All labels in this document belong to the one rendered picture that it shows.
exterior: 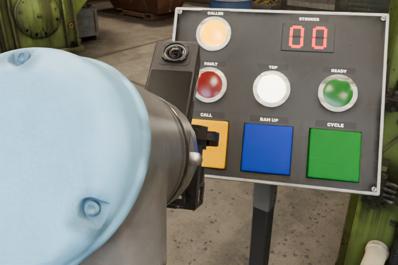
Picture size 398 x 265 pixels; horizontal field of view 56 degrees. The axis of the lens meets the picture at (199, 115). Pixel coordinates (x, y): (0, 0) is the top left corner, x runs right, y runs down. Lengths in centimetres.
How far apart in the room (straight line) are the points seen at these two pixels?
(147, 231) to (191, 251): 168
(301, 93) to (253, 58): 9
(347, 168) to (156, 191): 46
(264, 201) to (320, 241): 121
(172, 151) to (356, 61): 47
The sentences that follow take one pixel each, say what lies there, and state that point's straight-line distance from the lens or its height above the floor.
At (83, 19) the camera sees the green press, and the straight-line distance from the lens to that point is 556.
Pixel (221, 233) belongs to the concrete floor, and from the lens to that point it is 194.
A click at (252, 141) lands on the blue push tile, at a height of 102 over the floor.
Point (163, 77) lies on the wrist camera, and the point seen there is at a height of 119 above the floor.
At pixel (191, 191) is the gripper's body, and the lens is 36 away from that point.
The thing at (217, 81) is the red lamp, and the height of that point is 110.
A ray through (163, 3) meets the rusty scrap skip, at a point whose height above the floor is 30.
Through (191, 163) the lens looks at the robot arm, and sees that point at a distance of 26.
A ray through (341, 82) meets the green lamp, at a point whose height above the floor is 110.
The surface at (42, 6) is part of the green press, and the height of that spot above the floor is 60.
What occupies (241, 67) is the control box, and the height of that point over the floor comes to 112.
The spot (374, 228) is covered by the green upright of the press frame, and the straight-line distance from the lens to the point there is 103.
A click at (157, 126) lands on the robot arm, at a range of 18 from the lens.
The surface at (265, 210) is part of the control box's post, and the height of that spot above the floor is 80.
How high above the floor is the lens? 130
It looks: 25 degrees down
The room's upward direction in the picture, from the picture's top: straight up
